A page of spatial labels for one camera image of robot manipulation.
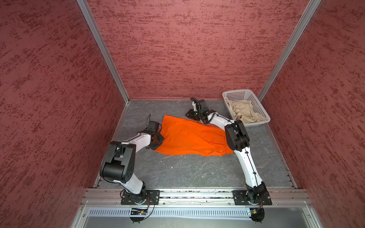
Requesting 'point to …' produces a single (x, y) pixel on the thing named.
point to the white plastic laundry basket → (242, 94)
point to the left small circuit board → (136, 211)
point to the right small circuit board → (253, 212)
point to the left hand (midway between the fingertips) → (162, 143)
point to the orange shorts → (186, 136)
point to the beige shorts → (244, 112)
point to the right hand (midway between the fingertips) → (185, 117)
